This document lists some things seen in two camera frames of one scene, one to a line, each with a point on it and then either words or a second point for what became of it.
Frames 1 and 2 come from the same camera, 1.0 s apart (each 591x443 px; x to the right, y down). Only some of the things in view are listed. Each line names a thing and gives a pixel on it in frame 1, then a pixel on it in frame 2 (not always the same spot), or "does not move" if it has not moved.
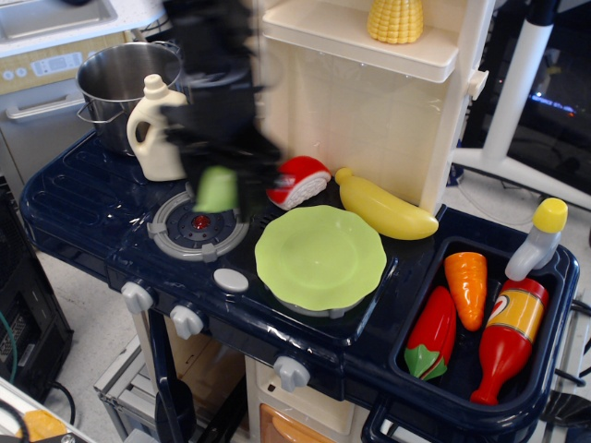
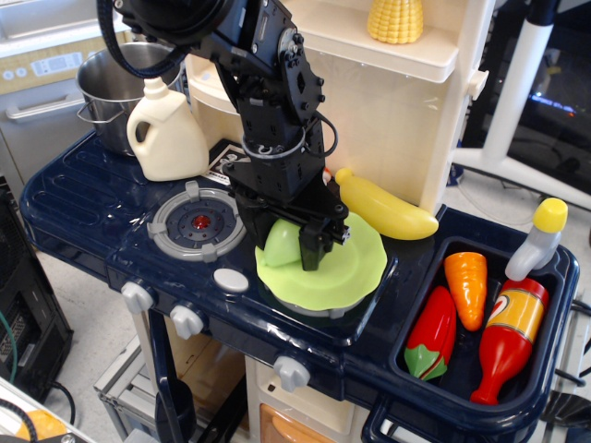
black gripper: [217, 125] → [295, 185]
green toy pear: [218, 190] → [282, 244]
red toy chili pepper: [432, 333] does not move
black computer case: [35, 336] does not move
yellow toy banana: [392, 216] does not move
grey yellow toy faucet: [542, 244] does not move
